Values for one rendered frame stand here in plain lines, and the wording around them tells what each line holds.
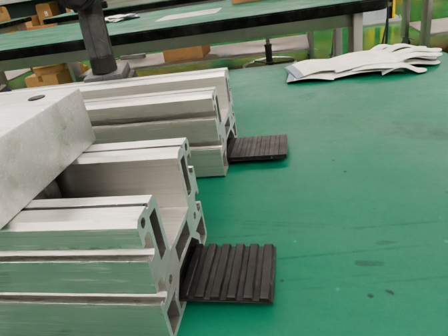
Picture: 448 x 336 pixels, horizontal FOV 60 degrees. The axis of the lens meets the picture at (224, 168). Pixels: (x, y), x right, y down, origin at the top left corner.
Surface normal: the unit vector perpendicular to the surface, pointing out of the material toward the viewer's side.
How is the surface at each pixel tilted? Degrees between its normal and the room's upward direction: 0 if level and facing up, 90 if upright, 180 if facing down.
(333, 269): 0
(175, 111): 90
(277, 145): 0
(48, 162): 90
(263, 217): 0
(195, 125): 90
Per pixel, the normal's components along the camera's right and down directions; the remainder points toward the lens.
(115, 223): -0.21, -0.29
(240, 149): -0.15, -0.88
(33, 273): -0.15, 0.47
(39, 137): 0.98, -0.06
